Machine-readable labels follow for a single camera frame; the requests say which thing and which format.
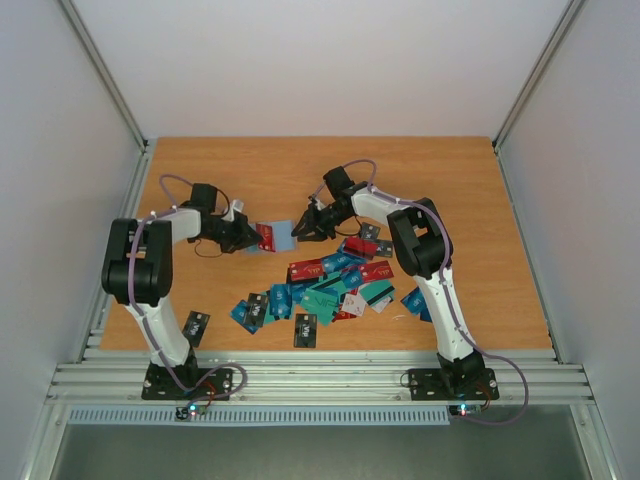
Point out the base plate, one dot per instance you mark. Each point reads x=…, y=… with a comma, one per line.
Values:
x=426, y=384
x=158, y=384

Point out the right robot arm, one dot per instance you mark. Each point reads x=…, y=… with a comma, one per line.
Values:
x=423, y=250

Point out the white card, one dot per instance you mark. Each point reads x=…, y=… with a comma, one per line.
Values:
x=353, y=304

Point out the red card bottom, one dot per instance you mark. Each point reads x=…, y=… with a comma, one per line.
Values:
x=267, y=242

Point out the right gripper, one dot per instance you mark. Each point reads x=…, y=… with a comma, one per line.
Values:
x=318, y=220

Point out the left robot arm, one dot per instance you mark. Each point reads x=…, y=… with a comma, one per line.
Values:
x=138, y=273

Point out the teal VIP card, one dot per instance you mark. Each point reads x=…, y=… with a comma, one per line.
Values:
x=324, y=305

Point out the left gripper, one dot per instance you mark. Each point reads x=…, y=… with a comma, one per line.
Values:
x=242, y=239

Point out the black card lone left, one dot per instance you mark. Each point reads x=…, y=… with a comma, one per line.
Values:
x=195, y=327

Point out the red vip card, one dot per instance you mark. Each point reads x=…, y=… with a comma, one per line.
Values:
x=305, y=271
x=375, y=271

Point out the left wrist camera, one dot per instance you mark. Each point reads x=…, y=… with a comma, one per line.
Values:
x=235, y=208

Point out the blue slotted cable duct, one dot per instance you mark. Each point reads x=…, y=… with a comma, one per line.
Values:
x=261, y=416

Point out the blue card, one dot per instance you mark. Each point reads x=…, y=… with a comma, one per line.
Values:
x=414, y=302
x=238, y=314

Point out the red VIP card upper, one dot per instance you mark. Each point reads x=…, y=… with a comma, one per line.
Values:
x=305, y=271

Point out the blue card left bottom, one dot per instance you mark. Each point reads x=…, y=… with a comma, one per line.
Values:
x=238, y=314

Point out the red VIP card centre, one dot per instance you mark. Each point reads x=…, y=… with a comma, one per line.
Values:
x=375, y=271

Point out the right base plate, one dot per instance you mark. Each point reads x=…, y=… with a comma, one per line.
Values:
x=426, y=384

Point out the red card upper right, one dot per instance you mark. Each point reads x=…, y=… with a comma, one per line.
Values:
x=359, y=247

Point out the blue card right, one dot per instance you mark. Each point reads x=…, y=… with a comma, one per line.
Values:
x=414, y=302

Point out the left base plate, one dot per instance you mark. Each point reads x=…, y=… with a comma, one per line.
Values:
x=158, y=384

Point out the black VIP card left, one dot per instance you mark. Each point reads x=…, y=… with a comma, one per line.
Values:
x=257, y=306

